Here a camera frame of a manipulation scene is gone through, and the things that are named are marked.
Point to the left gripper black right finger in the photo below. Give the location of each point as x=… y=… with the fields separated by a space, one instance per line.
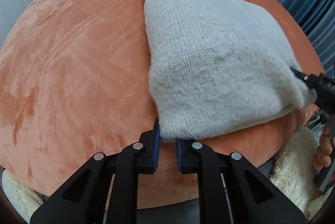
x=231 y=189

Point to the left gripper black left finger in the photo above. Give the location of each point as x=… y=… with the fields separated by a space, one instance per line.
x=104 y=189

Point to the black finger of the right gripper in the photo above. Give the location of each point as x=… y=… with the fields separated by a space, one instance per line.
x=323 y=87

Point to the beige knitted sweater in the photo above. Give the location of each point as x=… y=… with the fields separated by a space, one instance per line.
x=218 y=66

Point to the person's right hand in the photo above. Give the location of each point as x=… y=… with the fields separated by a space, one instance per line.
x=322 y=157

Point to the cream fluffy rug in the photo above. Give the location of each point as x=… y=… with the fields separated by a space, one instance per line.
x=293 y=173

